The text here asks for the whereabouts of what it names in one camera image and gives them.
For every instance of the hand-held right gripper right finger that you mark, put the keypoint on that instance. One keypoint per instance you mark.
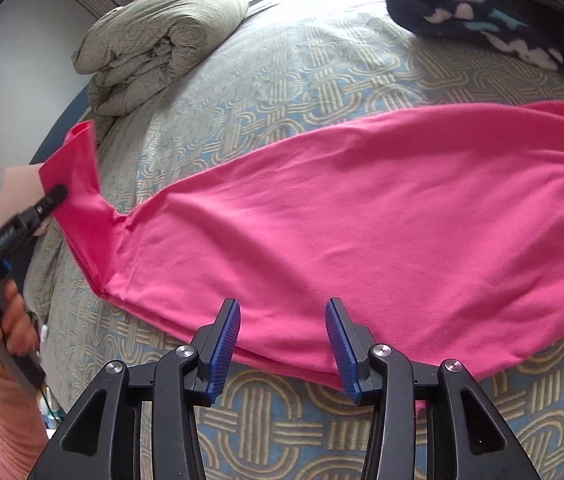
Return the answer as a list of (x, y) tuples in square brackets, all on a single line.
[(342, 355)]

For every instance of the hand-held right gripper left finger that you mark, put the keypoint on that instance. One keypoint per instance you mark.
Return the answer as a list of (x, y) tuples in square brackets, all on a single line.
[(224, 355)]

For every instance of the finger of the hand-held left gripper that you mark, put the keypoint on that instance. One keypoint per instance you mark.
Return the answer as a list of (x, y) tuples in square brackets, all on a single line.
[(49, 200)]

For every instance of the pink pants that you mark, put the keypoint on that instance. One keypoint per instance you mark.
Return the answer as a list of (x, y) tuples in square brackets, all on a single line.
[(362, 220)]

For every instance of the person's left forearm pink sleeve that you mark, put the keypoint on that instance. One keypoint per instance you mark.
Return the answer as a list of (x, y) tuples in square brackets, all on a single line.
[(14, 420)]

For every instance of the person's left hand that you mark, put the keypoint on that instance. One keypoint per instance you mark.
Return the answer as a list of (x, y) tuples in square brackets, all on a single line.
[(16, 330)]

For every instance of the pink pillow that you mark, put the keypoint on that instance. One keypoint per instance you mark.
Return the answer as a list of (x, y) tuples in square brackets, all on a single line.
[(16, 190)]

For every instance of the blue upholstered headboard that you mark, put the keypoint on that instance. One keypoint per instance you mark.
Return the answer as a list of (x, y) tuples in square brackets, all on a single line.
[(69, 115)]

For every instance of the folded patterned duvet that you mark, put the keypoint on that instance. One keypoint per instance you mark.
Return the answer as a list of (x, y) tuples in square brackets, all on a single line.
[(161, 40)]

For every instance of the bed with patterned sheet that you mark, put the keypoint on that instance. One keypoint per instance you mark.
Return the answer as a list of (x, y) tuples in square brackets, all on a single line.
[(312, 75)]

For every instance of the navy patterned fleece blanket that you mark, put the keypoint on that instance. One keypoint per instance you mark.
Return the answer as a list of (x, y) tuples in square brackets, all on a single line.
[(487, 25)]

